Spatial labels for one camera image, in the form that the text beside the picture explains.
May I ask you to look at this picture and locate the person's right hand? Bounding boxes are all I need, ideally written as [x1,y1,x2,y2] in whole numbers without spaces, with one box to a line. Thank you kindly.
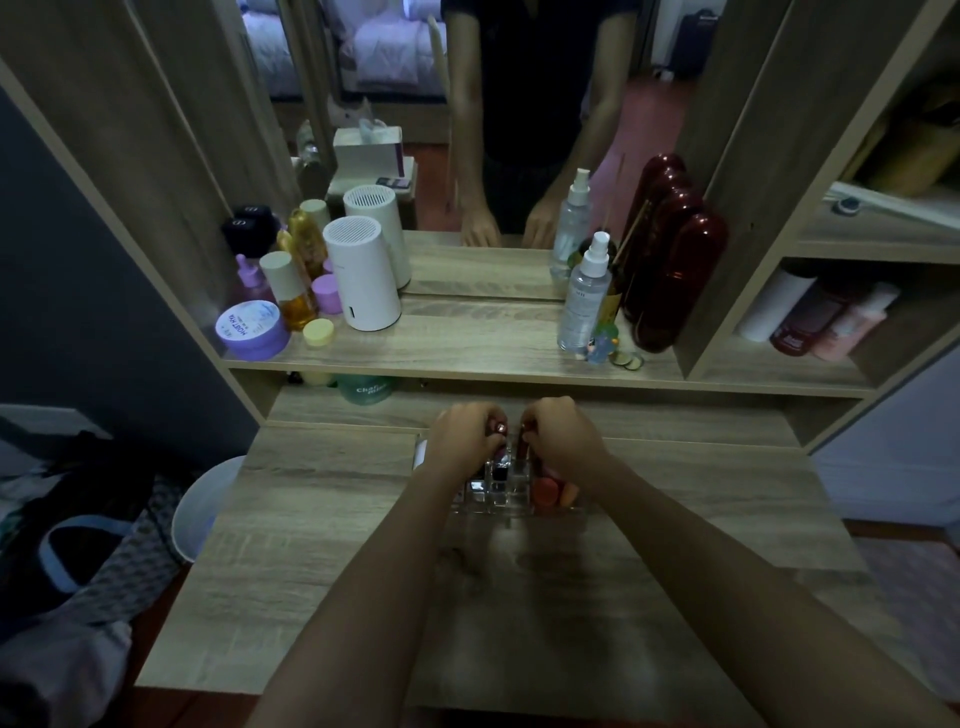
[519,396,613,489]

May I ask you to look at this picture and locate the person's left hand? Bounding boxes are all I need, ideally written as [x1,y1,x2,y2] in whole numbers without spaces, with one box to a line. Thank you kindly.
[418,401,513,489]

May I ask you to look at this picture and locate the person's right forearm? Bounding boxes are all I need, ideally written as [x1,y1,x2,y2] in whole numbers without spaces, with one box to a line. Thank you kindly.
[573,452,960,728]

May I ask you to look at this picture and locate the person's left forearm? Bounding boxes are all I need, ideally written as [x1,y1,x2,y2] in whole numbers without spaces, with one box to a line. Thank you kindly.
[243,463,472,728]

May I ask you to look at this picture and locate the wooden vanity shelf unit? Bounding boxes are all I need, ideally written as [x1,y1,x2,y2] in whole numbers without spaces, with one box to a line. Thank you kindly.
[0,0,960,455]

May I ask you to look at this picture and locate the clear acrylic makeup organizer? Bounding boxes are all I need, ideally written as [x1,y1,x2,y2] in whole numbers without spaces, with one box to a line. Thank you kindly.
[412,432,591,528]

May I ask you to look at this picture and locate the green round jar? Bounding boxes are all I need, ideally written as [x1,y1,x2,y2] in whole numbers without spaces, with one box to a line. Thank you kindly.
[336,375,397,407]

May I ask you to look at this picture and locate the clear spray bottle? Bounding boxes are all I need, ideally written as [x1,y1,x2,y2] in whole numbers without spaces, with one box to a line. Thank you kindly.
[556,231,615,354]

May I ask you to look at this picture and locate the reed diffuser bottle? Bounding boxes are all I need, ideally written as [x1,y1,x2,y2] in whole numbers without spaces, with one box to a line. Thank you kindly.
[600,201,655,325]

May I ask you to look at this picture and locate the white cylindrical humidifier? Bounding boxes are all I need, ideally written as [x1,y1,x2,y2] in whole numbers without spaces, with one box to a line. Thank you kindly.
[322,216,405,333]

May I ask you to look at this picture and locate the glossy dark red tall bottle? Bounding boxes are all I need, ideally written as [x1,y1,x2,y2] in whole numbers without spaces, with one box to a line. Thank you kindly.
[632,208,730,354]

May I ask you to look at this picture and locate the amber bottle with beige cap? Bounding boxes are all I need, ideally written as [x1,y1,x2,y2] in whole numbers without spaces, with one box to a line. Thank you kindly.
[259,251,321,332]

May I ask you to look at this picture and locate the purple round cream jar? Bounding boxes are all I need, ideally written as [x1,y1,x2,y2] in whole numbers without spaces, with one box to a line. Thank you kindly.
[216,300,292,362]

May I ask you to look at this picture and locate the white bottle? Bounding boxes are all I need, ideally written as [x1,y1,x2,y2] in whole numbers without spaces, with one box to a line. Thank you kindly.
[734,268,819,345]

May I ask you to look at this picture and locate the purple dropper bottle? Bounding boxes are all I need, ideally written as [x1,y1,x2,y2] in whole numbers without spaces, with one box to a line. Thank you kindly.
[233,254,276,306]

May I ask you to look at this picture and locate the dark red lotion bottle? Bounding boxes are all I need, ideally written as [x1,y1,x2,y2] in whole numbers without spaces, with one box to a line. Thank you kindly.
[769,281,865,357]

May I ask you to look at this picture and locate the white round waste bin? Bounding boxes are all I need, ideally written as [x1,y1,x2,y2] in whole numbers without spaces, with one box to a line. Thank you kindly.
[170,454,248,566]

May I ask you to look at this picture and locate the black capped perfume bottle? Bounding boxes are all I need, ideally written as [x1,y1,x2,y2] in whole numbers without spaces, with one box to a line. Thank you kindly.
[222,213,276,261]

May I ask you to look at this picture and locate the vanity mirror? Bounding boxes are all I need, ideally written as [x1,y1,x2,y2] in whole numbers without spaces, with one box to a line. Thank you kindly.
[127,0,792,303]

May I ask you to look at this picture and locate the pink lotion bottle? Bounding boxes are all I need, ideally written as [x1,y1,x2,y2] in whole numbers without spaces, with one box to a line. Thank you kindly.
[811,282,902,363]

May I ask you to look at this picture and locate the woven yellow basket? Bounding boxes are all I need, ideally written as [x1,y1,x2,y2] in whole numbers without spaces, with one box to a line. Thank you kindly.
[861,78,960,201]

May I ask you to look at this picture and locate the grey cloth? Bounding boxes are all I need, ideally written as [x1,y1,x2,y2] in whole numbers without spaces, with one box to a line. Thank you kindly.
[0,615,138,728]

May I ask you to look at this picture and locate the small colourful figurine keychain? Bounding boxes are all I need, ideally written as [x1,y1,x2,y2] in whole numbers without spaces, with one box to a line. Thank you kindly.
[588,322,621,367]

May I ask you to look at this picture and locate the dark bag with blue strap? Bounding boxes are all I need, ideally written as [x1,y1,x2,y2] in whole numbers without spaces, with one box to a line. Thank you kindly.
[0,431,185,646]

